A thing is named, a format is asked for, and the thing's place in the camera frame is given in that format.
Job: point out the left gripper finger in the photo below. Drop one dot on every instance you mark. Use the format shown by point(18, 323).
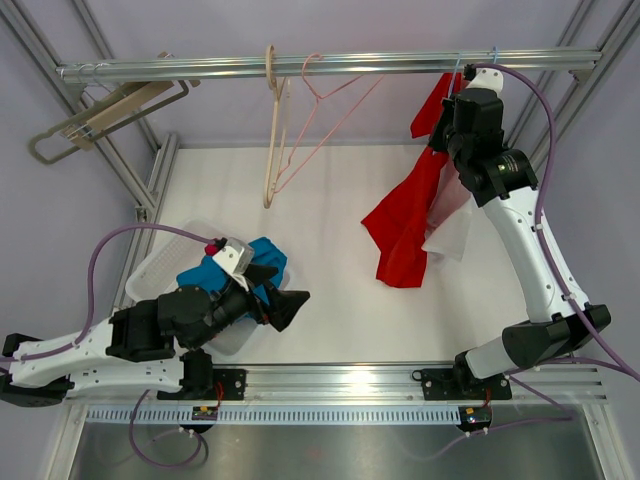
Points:
point(260, 275)
point(284, 305)

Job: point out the beige plastic hanger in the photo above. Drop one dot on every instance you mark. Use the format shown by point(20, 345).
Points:
point(280, 90)

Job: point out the pink hanger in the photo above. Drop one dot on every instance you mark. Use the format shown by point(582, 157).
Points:
point(287, 172)

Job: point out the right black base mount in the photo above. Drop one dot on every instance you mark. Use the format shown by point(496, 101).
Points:
point(439, 384)

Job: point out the red t shirt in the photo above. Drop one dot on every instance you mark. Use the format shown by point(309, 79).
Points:
point(402, 221)

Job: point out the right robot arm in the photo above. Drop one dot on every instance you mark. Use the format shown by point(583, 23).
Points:
point(560, 317)

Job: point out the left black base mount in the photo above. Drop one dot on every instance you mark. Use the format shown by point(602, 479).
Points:
point(227, 385)

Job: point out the white cable duct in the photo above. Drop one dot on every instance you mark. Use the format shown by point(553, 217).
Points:
point(304, 415)

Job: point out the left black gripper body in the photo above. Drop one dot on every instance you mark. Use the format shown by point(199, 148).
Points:
point(237, 302)

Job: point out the white t shirt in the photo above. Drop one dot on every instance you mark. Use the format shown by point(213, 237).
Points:
point(449, 218)

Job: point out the beige empty hanger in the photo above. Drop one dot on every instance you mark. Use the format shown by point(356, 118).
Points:
point(128, 103)

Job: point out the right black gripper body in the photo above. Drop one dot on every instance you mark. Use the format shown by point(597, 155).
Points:
point(438, 139)

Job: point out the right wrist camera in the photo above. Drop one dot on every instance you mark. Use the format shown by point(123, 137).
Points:
point(483, 78)

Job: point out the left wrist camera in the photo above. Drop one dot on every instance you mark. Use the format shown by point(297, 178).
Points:
point(233, 259)

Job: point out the right aluminium frame post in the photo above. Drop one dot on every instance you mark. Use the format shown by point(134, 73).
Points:
point(592, 201)

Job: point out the aluminium hanging rail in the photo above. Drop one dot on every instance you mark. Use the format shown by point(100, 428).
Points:
point(109, 71)

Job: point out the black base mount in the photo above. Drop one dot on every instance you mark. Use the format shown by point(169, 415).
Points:
point(227, 385)
point(439, 384)

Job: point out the blue t shirt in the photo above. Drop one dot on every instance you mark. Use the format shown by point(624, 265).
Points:
point(233, 281)

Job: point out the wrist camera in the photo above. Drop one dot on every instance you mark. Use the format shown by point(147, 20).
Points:
point(233, 259)
point(483, 78)

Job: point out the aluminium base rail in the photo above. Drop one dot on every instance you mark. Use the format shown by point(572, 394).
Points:
point(566, 382)

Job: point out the light blue hanger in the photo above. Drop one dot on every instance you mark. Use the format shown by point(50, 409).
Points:
point(454, 75)

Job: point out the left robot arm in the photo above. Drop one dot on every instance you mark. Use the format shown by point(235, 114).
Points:
point(154, 345)

